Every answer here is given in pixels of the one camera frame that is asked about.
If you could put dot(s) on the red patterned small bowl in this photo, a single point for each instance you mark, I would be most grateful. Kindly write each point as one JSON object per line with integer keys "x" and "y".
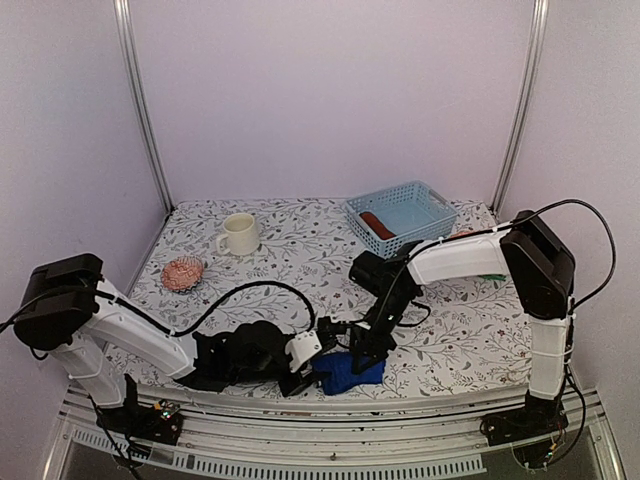
{"x": 182, "y": 274}

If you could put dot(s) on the front aluminium rail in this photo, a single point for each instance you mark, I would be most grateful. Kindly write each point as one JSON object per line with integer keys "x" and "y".
{"x": 234, "y": 437}

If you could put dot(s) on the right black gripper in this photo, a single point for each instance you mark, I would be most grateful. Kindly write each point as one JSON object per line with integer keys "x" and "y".
{"x": 369, "y": 344}

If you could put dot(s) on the right aluminium frame post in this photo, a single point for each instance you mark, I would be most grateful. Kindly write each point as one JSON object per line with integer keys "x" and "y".
{"x": 531, "y": 67}

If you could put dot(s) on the orange patterned towel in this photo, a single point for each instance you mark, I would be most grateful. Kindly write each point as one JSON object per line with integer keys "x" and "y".
{"x": 461, "y": 234}

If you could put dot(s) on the light blue plastic basket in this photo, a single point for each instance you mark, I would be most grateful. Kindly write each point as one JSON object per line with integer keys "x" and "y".
{"x": 411, "y": 211}

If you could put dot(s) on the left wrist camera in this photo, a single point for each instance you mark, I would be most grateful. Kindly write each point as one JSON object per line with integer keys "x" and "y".
{"x": 301, "y": 348}

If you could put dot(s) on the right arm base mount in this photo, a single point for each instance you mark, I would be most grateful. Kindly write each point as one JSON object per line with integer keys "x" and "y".
{"x": 536, "y": 417}

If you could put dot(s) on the floral table mat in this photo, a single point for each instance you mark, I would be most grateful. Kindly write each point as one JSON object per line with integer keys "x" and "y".
{"x": 299, "y": 271}

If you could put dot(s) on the brown towel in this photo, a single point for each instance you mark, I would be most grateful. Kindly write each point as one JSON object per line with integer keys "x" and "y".
{"x": 376, "y": 226}

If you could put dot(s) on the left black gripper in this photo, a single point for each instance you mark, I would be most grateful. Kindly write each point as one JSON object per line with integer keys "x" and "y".
{"x": 298, "y": 383}

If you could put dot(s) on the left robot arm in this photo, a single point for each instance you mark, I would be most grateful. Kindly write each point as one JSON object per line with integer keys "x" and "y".
{"x": 69, "y": 308}

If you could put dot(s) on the blue towel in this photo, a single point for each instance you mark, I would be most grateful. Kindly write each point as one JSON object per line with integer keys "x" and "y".
{"x": 339, "y": 378}

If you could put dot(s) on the cream ceramic mug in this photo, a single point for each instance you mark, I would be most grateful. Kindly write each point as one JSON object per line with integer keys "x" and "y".
{"x": 240, "y": 236}

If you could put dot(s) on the left aluminium frame post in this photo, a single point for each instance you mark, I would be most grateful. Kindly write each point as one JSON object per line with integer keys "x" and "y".
{"x": 131, "y": 63}

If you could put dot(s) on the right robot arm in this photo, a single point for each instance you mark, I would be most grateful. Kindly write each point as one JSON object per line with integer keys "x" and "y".
{"x": 478, "y": 312}

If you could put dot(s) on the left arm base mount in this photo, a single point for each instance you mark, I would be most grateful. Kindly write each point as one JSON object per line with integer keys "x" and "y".
{"x": 160, "y": 423}

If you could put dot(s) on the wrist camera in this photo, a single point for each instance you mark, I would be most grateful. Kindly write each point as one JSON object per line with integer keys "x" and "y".
{"x": 301, "y": 348}
{"x": 328, "y": 329}

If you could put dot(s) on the aluminium frame post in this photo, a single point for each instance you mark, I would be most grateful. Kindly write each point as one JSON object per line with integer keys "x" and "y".
{"x": 531, "y": 67}
{"x": 131, "y": 63}

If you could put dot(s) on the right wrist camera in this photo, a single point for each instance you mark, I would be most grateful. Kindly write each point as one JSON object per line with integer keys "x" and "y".
{"x": 328, "y": 329}

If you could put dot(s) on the green towel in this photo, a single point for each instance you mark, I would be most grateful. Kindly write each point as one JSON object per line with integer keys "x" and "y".
{"x": 494, "y": 277}

